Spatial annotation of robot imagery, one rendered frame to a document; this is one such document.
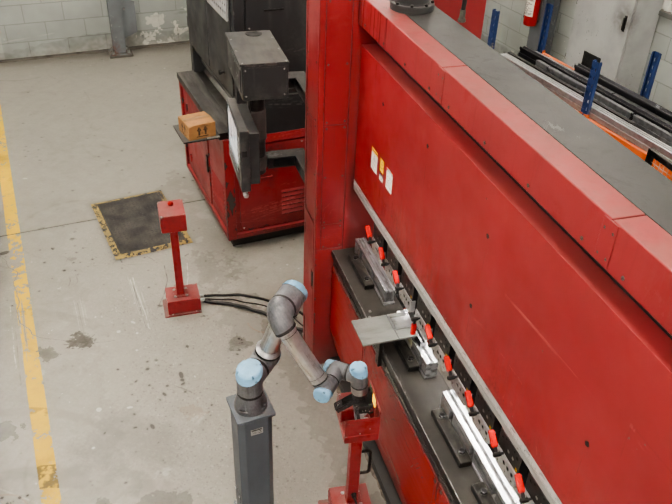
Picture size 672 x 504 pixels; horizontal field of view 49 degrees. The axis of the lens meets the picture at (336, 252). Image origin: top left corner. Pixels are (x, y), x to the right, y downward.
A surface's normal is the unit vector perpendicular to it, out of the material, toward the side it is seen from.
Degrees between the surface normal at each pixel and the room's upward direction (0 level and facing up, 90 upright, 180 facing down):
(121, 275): 0
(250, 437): 90
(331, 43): 90
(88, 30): 90
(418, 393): 0
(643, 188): 0
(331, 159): 90
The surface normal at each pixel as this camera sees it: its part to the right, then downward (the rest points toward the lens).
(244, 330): 0.04, -0.82
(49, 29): 0.40, 0.53
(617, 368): -0.96, 0.14
